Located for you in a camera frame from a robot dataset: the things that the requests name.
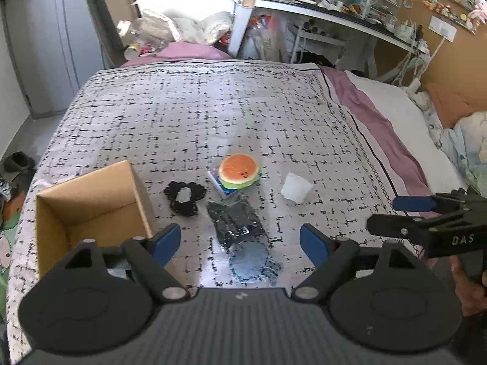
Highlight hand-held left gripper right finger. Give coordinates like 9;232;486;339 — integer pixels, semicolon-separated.
291;224;424;305

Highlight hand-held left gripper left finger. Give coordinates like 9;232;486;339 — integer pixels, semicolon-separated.
57;224;190;305

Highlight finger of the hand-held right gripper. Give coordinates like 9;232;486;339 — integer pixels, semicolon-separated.
366;213;439;246
393;192;463;214

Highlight black lace coaster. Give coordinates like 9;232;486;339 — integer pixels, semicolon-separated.
164;180;208;218

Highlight white soft cup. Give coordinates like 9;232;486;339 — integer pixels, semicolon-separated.
280;172;315;203

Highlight blue fluffy cloth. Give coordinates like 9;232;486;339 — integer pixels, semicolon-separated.
228;241;284;287

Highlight dark plastic packet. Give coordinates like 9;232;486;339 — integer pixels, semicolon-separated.
205;196;269;252

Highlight blue tissue packet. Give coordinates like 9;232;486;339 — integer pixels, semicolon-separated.
207;168;240;200

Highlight brown cardboard box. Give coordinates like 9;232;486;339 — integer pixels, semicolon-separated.
35;160;155;279

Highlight orange burger plush toy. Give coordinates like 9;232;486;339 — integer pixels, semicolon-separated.
219;153;263;191

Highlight person's right hand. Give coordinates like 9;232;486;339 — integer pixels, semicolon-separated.
451;255;487;316

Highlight white mattress sheet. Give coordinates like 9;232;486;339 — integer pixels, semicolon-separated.
347;70;473;195

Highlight light blue patterned quilt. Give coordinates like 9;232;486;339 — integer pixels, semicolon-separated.
422;103;487;195

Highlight orange pillow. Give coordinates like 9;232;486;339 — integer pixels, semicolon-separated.
425;82;481;130

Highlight grey grid printed blanket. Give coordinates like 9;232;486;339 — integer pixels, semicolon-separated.
8;62;457;364

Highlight green cartoon rug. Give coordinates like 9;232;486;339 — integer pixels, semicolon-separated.
0;192;24;331

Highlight dark boots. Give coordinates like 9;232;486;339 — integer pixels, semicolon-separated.
3;151;37;172

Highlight white desk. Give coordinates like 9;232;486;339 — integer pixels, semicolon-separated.
227;0;424;66

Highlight clear plastic jar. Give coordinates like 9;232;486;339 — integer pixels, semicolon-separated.
117;19;150;47

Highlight silver foil bag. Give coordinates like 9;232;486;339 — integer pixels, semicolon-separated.
142;8;180;45

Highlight white crumpled cloth pile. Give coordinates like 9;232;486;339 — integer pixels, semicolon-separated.
167;9;233;45

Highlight grey door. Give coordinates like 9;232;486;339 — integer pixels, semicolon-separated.
0;0;112;119

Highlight white cables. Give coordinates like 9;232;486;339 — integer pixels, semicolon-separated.
387;26;444;92

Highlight white wall outlet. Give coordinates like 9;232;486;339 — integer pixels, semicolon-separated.
429;15;457;43

